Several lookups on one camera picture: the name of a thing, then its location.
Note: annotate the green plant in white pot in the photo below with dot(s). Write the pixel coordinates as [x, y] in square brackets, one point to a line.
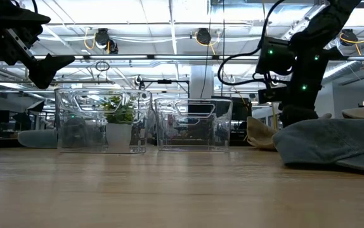
[118, 133]

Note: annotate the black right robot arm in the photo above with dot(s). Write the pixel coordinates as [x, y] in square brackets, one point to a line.
[324, 25]

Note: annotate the clear plastic storage bin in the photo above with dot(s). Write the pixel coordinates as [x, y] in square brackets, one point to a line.
[194, 126]
[61, 120]

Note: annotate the blue denim cap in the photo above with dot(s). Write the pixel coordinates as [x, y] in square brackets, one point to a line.
[37, 138]
[328, 142]

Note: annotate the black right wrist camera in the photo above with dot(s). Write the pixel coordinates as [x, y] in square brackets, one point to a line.
[272, 95]

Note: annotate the small black ceiling reel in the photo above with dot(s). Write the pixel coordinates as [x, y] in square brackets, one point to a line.
[137, 80]

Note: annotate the black aluminium rig frame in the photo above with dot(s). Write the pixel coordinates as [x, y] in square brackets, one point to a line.
[182, 57]

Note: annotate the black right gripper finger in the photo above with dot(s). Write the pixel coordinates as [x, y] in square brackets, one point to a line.
[297, 115]

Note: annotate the black background rig frame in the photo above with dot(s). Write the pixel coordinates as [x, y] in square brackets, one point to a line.
[166, 81]

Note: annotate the black computer monitor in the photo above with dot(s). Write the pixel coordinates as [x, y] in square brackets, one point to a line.
[240, 111]

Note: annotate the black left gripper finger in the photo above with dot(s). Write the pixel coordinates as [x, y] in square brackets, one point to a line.
[49, 68]

